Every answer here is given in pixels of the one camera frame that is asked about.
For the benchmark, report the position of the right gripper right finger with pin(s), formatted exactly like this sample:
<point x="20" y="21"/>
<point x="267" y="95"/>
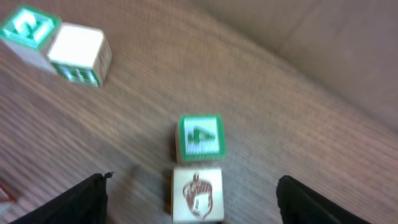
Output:
<point x="300" y="204"/>

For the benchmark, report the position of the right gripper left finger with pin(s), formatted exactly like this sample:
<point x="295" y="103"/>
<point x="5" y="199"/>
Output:
<point x="85" y="203"/>

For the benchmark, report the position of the wooden block red drawing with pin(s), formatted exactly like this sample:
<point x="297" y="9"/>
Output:
<point x="197" y="195"/>

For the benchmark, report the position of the green number four block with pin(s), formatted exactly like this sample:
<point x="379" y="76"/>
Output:
<point x="200" y="137"/>

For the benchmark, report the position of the wooden block green side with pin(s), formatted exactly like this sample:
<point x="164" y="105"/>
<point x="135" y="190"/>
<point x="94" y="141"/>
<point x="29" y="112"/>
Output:
<point x="81" y="54"/>

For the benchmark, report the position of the cardboard sheet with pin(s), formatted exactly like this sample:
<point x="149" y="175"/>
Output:
<point x="348" y="47"/>

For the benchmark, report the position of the green top wooden block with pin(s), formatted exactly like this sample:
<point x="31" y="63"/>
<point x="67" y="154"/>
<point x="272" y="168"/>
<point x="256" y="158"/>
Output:
<point x="29" y="32"/>

